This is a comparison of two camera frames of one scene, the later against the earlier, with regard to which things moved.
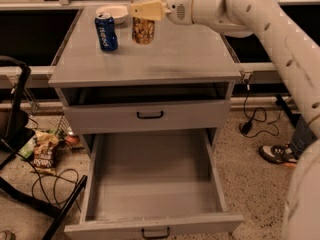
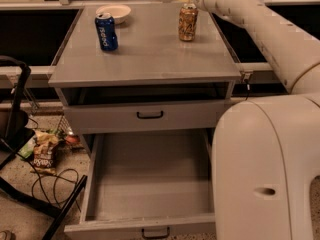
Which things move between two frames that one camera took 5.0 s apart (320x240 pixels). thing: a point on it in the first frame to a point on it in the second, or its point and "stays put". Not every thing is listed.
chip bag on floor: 43,159 stays put
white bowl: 119,12 stays put
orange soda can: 143,29 to 187,20
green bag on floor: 27,149 stays put
